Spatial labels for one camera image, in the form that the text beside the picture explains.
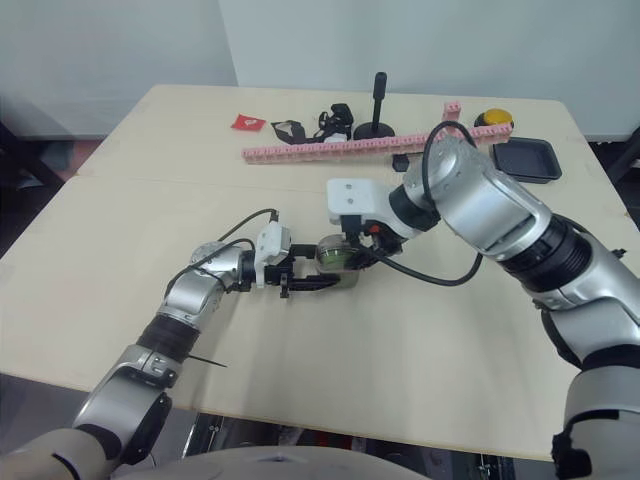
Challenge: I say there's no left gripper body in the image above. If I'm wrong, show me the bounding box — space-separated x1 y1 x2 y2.
263 242 301 301

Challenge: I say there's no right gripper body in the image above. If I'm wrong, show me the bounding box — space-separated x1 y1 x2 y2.
341 213 404 262

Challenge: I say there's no small red pack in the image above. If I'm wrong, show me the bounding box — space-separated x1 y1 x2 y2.
230 113 266 133

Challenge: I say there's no long pink brick strip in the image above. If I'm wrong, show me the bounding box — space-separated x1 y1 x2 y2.
241 122 516 166

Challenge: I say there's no black stand with round base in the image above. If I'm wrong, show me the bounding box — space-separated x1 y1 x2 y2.
352 71 397 142

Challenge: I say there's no short pink brick piece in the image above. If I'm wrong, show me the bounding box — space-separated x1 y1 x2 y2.
441 100 463 133

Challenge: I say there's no black plastic tray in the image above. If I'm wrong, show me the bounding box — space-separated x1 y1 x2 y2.
490 138 564 184

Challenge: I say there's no yellow dome button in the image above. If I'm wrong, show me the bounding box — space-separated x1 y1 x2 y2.
473 107 516 129

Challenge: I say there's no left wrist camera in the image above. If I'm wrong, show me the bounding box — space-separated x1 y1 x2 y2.
253 222 293 290

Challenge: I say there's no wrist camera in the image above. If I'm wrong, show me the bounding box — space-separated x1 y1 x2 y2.
325 178 397 227
253 222 293 290

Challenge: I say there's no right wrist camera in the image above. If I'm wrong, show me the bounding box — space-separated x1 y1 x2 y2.
325 178 397 227

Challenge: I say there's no black cable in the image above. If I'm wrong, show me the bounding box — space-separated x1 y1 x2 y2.
372 121 485 288
172 207 281 287

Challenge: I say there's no black strap buckle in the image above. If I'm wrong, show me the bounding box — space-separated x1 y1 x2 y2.
269 118 303 147

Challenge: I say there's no black and white strap bundle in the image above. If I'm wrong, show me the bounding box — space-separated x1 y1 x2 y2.
302 102 357 145

